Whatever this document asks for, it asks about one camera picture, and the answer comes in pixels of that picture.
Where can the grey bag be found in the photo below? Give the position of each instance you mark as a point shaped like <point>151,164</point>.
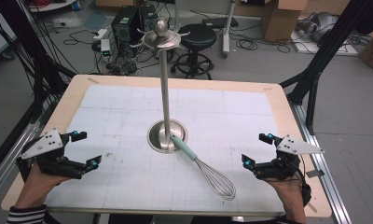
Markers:
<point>318,25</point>

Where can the grey tape strip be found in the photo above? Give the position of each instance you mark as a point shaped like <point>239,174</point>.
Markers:
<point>315,173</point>

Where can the white grid mat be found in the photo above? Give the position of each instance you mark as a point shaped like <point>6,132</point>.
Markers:
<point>113,186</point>

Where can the white device with green display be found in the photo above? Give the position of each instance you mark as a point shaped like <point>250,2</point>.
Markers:
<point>105,48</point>

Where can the flat black device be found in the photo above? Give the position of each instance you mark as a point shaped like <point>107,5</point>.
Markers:
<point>217,21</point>

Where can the person's right hand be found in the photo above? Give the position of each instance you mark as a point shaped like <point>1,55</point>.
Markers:
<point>288,196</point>

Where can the large cardboard box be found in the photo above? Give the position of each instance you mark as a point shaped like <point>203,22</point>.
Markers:
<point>281,21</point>

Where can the person's left hand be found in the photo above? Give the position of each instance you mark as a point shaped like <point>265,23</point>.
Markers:
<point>35,189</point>

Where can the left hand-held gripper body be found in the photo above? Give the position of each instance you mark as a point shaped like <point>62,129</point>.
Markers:
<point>51,161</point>

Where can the metal utensil rack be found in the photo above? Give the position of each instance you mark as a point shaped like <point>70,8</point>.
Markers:
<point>164,93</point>

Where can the black metal frame stand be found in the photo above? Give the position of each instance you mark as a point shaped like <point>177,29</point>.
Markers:
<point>35,68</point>
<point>318,62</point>

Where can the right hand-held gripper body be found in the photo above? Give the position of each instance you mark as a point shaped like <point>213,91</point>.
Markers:
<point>284,166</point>

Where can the white stand pole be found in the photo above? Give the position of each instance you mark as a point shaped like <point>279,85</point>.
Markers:
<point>228,28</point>

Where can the white power strip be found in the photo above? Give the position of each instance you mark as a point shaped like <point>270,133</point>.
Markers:
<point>100,33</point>

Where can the black round stool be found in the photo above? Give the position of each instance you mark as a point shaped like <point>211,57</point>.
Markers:
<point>197,35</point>

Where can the aluminium rail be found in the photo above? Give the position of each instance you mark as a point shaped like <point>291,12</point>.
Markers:
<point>318,155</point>
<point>10,158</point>

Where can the black computer tower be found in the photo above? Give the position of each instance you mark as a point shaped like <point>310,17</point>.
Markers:
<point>125,25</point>

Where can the white floor board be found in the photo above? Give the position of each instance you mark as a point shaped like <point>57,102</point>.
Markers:
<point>343,49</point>

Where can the small cardboard box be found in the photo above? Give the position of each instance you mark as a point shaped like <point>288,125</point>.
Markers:
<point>372,51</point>

